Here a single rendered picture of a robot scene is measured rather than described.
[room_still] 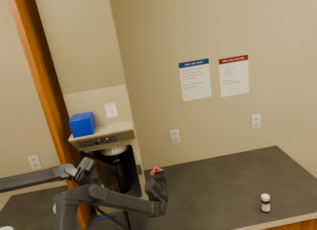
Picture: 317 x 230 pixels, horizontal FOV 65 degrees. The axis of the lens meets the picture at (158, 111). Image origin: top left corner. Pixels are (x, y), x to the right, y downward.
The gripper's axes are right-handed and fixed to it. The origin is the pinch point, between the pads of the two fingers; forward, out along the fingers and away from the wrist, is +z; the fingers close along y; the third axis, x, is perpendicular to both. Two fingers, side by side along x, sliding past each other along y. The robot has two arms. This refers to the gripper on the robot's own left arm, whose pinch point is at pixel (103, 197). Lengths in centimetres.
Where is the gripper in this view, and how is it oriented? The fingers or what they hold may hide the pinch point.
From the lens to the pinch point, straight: 135.8
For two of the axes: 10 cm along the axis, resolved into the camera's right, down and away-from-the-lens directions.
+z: 4.5, 6.9, 5.7
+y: -5.2, 7.2, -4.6
